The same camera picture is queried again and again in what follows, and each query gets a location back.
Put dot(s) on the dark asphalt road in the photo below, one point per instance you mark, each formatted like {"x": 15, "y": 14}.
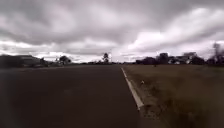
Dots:
{"x": 66, "y": 100}

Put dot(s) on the low building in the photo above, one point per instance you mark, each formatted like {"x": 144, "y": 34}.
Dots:
{"x": 20, "y": 61}

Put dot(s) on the tree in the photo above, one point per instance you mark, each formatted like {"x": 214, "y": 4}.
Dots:
{"x": 64, "y": 60}
{"x": 105, "y": 58}

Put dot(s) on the dry grass verge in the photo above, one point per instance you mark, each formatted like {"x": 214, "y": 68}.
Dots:
{"x": 186, "y": 93}

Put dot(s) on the white painted edge line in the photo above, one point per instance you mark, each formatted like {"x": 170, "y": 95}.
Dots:
{"x": 135, "y": 96}

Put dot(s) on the row of trees and buildings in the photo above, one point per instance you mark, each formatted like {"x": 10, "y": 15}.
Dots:
{"x": 163, "y": 60}

